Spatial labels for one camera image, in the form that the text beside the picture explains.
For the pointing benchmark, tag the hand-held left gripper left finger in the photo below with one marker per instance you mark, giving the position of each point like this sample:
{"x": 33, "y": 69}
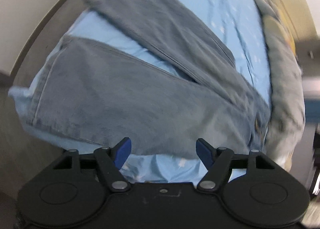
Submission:
{"x": 123, "y": 151}

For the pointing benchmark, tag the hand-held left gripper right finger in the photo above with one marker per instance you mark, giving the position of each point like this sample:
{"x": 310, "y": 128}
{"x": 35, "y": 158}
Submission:
{"x": 203, "y": 152}

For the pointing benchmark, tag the blue denim jeans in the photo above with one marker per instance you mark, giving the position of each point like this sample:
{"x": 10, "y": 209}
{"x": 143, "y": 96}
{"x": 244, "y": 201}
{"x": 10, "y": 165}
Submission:
{"x": 125, "y": 99}

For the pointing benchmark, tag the grey quilt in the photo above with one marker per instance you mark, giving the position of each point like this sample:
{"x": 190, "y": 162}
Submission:
{"x": 285, "y": 81}

